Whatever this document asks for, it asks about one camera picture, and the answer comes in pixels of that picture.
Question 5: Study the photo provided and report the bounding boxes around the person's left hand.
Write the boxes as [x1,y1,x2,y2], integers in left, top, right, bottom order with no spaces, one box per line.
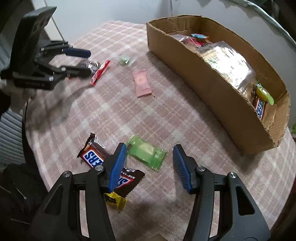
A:
[0,79,36,114]

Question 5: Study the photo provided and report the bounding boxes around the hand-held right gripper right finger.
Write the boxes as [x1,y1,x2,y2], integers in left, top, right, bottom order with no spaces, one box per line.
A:
[172,144,271,241]

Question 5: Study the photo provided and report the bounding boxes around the grey ribbed panel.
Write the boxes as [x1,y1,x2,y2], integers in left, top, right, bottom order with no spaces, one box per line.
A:
[0,110,26,168]

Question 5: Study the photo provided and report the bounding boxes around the small green candy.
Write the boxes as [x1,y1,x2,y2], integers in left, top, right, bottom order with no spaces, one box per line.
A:
[119,55,137,66]

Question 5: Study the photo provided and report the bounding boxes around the large clear bread bag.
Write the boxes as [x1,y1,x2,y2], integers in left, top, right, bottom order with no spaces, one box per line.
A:
[196,41,258,95]

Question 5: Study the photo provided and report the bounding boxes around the pink checked tablecloth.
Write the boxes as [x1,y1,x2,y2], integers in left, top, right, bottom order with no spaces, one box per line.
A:
[24,20,296,241]

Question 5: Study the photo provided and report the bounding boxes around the long red snack packet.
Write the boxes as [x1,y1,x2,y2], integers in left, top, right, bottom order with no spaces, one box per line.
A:
[89,60,111,87]

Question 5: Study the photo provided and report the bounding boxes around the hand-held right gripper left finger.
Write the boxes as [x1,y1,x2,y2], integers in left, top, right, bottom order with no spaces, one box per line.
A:
[26,143,127,241]

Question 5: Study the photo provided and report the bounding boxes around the green snack packet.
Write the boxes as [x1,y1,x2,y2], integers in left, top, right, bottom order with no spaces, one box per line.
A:
[127,135,167,172]

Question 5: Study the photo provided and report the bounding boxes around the kiwi snack packet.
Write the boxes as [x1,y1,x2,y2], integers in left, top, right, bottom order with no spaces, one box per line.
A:
[252,82,275,106]

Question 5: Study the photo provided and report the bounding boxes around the pink snack packet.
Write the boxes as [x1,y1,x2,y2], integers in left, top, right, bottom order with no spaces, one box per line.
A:
[132,69,154,98]

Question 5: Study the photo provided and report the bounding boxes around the yellow snack packet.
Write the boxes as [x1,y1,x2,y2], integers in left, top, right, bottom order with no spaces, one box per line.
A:
[103,192,128,211]

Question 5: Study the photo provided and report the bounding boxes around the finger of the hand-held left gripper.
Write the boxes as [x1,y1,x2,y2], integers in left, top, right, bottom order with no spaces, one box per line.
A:
[37,62,92,80]
[40,41,92,59]

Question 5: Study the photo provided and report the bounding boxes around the clear dark fruit packet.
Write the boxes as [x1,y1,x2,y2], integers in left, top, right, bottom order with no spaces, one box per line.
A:
[170,34,197,45]
[185,38,208,48]

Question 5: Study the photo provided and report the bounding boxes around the brown chocolate bar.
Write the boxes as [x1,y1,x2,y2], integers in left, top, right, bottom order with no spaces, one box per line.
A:
[77,133,111,167]
[114,165,146,196]
[251,93,269,120]

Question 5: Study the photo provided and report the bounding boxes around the cardboard box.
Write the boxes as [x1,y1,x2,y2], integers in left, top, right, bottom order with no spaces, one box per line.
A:
[146,15,290,155]

